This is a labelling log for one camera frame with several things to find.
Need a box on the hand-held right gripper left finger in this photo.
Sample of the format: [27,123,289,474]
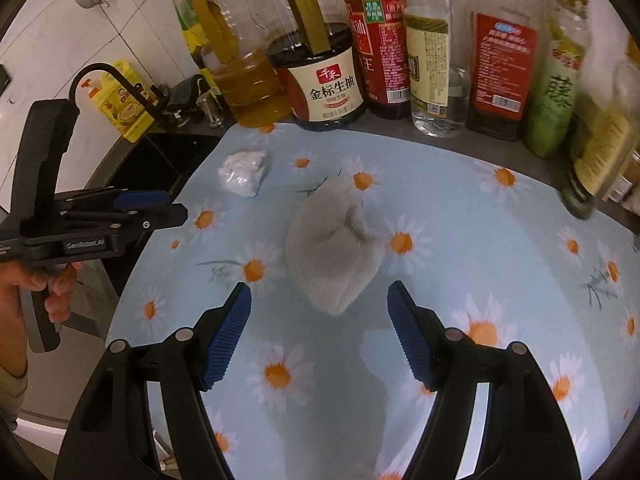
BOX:
[52,281,253,480]

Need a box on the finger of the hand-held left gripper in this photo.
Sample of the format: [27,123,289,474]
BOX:
[59,203,189,233]
[54,186,172,212]

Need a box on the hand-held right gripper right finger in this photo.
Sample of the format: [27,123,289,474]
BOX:
[387,280,590,480]

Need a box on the white cloth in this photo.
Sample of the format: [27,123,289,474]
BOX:
[285,175,386,317]

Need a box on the person's left forearm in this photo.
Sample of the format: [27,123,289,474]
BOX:
[0,287,29,432]

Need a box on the person's left hand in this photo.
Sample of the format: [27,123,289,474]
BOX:
[0,260,85,327]

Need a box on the black sink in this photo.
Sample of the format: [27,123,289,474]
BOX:
[94,131,232,302]

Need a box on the crumpled white plastic wrap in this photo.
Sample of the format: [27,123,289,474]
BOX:
[218,149,269,199]

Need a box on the yellow dish soap bottle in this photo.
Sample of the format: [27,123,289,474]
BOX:
[81,57,157,144]

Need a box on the black faucet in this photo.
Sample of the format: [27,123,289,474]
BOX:
[67,62,169,127]

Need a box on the black kitchen tool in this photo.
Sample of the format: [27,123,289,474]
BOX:
[164,74,209,126]

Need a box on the small metal cup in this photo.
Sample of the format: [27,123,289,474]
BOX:
[195,92,227,129]

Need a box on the daisy print tablecloth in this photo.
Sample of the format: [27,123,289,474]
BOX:
[104,120,640,480]

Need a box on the clear cooking oil jug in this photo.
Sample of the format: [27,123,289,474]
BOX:
[196,0,292,129]

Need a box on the yellow green oil bottle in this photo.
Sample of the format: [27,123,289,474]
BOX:
[167,0,212,69]

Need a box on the dark soy sauce jug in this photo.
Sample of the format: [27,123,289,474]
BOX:
[264,0,367,129]

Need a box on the clear bottle yellow label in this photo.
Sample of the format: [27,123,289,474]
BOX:
[559,59,640,221]

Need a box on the red label sauce bottle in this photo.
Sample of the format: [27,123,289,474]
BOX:
[340,0,414,121]

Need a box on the small glass jar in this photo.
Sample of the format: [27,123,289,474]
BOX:
[614,159,640,207]

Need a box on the clear bottle beige label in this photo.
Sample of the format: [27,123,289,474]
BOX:
[402,0,472,139]

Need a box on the green label bottle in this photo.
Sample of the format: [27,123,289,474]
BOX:
[522,0,592,159]

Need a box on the dark bottle red label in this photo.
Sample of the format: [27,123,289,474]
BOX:
[465,0,544,142]

